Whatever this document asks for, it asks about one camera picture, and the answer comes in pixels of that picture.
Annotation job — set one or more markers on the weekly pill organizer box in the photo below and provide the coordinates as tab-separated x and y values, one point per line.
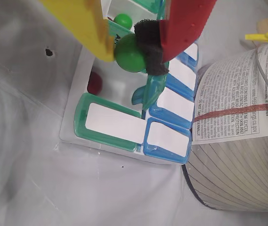
110	127

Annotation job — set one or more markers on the red round candy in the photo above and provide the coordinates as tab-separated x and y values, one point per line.
95	82

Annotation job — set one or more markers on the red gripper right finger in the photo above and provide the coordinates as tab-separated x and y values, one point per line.
185	23

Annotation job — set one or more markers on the green round candy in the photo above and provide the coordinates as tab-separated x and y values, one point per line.
129	54
123	20

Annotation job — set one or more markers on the open printed book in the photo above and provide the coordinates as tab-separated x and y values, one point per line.
230	106

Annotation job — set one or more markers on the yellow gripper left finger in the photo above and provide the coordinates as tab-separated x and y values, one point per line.
77	21

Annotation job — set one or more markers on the beige wooden piece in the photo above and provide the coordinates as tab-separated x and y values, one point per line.
264	26

